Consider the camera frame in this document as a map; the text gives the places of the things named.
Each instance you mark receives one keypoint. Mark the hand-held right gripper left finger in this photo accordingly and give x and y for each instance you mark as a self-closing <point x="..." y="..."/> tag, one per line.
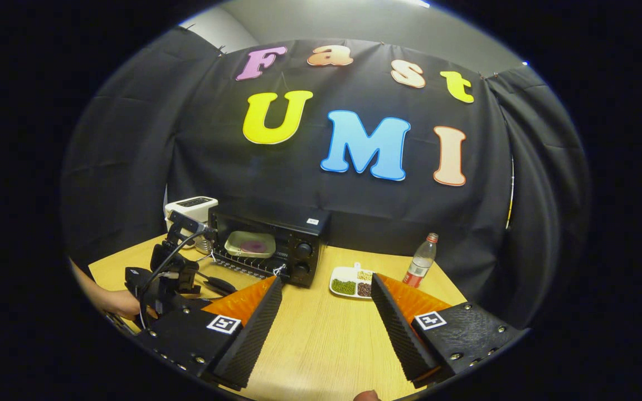
<point x="254" y="340"/>

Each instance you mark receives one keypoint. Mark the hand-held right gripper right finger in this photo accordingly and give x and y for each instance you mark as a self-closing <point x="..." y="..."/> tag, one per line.
<point x="399" y="334"/>

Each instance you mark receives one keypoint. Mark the cream plate with pink food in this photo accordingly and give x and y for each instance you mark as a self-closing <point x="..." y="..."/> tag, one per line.
<point x="251" y="245"/>

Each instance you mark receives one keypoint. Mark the black electric oven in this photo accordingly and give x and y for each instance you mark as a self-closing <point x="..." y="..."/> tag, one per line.
<point x="268" y="214"/>

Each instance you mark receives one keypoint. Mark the small clear glass container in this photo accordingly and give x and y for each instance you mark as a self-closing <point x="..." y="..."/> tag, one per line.
<point x="204" y="246"/>

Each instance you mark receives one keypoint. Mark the white divided dish with beans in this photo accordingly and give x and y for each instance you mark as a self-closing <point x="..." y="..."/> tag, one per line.
<point x="349" y="284"/>

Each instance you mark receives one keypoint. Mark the white toaster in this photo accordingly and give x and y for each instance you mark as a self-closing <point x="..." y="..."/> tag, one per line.
<point x="190" y="207"/>

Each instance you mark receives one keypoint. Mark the clear plastic water bottle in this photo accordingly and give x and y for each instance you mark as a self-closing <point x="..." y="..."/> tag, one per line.
<point x="421" y="262"/>

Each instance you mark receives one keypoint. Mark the black backdrop cloth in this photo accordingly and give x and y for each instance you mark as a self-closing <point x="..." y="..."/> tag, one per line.
<point x="131" y="139"/>

